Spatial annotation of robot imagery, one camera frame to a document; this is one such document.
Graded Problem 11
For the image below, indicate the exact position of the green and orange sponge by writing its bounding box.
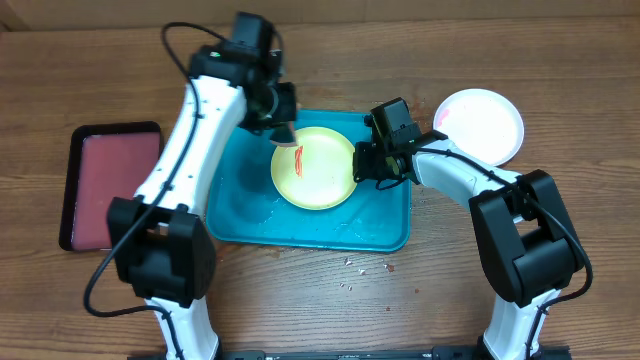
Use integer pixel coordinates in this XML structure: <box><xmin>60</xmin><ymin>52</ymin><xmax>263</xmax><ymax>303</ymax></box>
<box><xmin>270</xmin><ymin>125</ymin><xmax>297</xmax><ymax>147</ymax></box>

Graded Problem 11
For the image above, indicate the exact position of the yellow plate with green rim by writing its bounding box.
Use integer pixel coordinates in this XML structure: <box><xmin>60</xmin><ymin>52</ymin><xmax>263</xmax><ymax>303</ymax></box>
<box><xmin>270</xmin><ymin>127</ymin><xmax>356</xmax><ymax>210</ymax></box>

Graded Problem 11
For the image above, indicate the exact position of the white plate with red streaks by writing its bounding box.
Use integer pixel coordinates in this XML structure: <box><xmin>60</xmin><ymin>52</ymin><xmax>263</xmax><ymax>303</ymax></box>
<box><xmin>432</xmin><ymin>88</ymin><xmax>525</xmax><ymax>166</ymax></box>

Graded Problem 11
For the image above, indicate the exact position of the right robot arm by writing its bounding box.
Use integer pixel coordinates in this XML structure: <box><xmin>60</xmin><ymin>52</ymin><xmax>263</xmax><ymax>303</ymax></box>
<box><xmin>353</xmin><ymin>98</ymin><xmax>593</xmax><ymax>359</ymax></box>

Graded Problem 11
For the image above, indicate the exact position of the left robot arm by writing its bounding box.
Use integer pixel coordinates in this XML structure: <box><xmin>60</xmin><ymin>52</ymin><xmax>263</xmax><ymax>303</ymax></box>
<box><xmin>99</xmin><ymin>12</ymin><xmax>297</xmax><ymax>359</ymax></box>

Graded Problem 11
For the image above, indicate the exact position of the teal plastic serving tray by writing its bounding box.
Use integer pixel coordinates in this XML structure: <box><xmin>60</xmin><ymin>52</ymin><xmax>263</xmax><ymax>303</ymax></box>
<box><xmin>205</xmin><ymin>128</ymin><xmax>411</xmax><ymax>253</ymax></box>

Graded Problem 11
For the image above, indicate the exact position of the black tray with red liquid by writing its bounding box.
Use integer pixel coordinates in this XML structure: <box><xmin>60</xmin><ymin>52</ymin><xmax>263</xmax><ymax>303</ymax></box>
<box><xmin>58</xmin><ymin>121</ymin><xmax>163</xmax><ymax>251</ymax></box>

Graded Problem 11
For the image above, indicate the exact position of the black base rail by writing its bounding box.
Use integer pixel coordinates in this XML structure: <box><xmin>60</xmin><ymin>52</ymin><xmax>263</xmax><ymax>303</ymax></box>
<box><xmin>127</xmin><ymin>344</ymin><xmax>574</xmax><ymax>360</ymax></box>

